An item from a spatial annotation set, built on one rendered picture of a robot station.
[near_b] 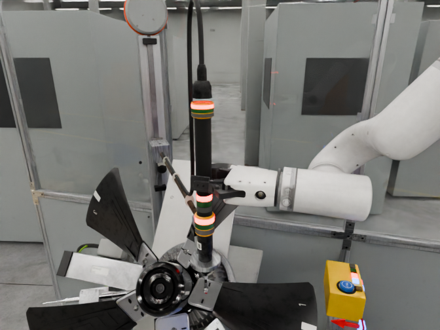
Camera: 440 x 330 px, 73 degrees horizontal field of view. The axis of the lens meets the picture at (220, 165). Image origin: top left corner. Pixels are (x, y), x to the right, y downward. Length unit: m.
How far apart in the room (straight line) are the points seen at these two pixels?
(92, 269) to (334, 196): 0.75
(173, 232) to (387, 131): 0.75
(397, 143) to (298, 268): 1.13
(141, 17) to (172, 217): 0.73
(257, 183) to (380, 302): 1.23
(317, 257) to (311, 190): 0.99
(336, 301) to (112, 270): 0.67
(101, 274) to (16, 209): 2.42
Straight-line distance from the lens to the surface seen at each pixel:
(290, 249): 1.51
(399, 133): 0.52
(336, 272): 1.09
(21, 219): 3.40
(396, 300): 1.70
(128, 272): 0.98
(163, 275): 0.75
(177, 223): 1.06
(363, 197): 0.57
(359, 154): 0.64
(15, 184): 3.25
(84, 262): 1.05
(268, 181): 0.56
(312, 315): 0.79
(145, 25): 1.25
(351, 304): 1.04
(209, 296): 0.78
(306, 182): 0.56
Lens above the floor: 1.72
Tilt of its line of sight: 20 degrees down
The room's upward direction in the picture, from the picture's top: straight up
